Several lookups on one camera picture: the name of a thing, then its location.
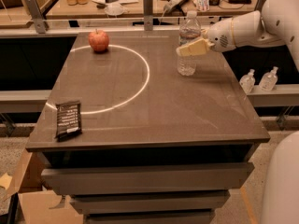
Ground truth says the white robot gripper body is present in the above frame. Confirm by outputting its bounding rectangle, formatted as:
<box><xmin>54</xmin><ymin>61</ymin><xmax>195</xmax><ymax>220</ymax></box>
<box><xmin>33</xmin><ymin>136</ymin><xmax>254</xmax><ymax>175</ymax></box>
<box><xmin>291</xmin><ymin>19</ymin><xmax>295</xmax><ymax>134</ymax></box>
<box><xmin>206</xmin><ymin>11</ymin><xmax>282</xmax><ymax>52</ymax></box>

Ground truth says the clear plastic water bottle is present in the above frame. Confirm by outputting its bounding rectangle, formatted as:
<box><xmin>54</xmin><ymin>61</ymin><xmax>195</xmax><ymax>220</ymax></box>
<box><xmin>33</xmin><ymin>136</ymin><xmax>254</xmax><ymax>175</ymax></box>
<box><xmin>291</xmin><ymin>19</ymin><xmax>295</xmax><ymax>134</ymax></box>
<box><xmin>177</xmin><ymin>10</ymin><xmax>203</xmax><ymax>77</ymax></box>

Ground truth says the small clear bottle left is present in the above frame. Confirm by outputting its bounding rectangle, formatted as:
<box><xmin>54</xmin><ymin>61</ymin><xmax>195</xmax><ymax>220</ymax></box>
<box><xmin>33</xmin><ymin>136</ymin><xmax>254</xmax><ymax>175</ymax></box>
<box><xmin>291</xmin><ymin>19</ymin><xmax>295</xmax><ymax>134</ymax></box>
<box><xmin>239</xmin><ymin>69</ymin><xmax>255</xmax><ymax>93</ymax></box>

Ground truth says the small clear bottle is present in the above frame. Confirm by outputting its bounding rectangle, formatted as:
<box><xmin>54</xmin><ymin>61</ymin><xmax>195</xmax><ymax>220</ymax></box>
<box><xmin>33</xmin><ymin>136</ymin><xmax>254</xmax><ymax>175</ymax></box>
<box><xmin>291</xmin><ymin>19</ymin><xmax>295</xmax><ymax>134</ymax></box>
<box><xmin>259</xmin><ymin>66</ymin><xmax>278</xmax><ymax>91</ymax></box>
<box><xmin>239</xmin><ymin>69</ymin><xmax>255</xmax><ymax>93</ymax></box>

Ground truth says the small clear bottle right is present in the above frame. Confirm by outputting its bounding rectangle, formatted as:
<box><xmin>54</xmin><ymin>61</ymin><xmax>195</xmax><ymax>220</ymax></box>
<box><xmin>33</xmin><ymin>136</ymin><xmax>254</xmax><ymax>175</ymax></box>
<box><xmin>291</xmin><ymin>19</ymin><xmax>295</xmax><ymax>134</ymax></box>
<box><xmin>259</xmin><ymin>66</ymin><xmax>278</xmax><ymax>91</ymax></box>

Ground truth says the patterned small box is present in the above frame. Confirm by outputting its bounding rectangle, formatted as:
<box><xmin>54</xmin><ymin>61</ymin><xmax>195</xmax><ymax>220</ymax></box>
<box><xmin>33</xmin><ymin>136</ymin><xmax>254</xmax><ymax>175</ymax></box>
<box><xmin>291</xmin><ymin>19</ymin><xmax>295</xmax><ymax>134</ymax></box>
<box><xmin>192</xmin><ymin>0</ymin><xmax>209</xmax><ymax>12</ymax></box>

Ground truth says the white power strip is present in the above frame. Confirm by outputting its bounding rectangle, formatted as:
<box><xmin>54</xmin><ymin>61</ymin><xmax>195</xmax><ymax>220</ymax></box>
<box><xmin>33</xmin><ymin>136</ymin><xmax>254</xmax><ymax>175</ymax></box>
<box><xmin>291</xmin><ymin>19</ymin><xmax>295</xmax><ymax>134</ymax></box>
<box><xmin>164</xmin><ymin>0</ymin><xmax>189</xmax><ymax>13</ymax></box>

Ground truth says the white bowl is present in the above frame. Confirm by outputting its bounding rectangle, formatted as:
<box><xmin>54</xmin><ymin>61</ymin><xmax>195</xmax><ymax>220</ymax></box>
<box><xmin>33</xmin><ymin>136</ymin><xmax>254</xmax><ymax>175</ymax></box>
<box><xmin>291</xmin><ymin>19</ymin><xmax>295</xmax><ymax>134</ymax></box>
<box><xmin>105</xmin><ymin>4</ymin><xmax>124</xmax><ymax>17</ymax></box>

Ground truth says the red apple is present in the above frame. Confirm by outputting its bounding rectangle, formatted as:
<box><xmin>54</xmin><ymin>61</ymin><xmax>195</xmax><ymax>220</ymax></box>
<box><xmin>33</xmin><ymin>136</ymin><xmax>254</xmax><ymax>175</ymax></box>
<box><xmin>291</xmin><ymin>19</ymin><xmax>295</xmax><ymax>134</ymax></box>
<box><xmin>88</xmin><ymin>29</ymin><xmax>109</xmax><ymax>52</ymax></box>

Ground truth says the wooden background desk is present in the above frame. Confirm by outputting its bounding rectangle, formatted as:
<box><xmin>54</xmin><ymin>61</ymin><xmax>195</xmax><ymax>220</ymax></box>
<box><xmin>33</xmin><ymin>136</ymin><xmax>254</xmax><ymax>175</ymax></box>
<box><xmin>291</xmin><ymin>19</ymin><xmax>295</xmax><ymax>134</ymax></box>
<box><xmin>46</xmin><ymin>0</ymin><xmax>257</xmax><ymax>20</ymax></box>

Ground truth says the grey drawer cabinet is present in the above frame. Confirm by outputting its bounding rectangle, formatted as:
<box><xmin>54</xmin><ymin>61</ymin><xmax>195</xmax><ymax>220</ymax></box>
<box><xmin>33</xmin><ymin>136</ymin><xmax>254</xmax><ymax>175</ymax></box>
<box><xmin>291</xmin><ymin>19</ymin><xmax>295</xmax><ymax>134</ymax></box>
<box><xmin>26</xmin><ymin>31</ymin><xmax>269</xmax><ymax>224</ymax></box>

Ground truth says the cardboard box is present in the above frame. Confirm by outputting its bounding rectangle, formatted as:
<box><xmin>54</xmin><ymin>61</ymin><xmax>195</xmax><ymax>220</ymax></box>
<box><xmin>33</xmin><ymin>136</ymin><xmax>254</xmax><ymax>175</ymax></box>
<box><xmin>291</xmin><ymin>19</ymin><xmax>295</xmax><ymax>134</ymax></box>
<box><xmin>5</xmin><ymin>149</ymin><xmax>83</xmax><ymax>224</ymax></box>

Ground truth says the metal rail with brackets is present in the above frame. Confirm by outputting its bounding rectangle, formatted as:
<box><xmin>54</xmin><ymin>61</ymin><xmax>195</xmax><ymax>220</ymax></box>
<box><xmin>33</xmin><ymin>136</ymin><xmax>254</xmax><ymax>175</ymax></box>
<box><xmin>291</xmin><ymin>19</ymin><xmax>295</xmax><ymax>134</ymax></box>
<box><xmin>0</xmin><ymin>0</ymin><xmax>265</xmax><ymax>37</ymax></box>

